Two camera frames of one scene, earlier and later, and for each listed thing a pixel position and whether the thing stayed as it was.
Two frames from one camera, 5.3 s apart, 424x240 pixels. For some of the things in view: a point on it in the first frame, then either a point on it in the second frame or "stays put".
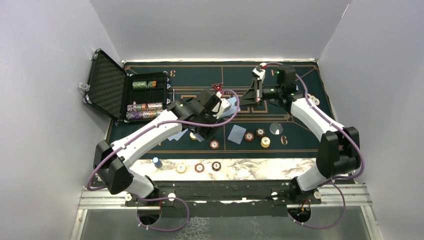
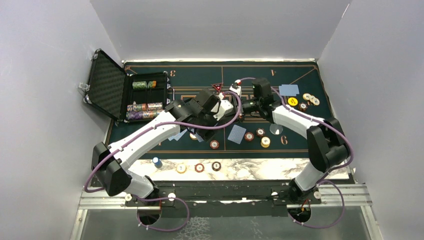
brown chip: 260,132 stays put
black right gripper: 251,97 -> 242,117
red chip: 199,167 stays put
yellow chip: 265,142 stays put
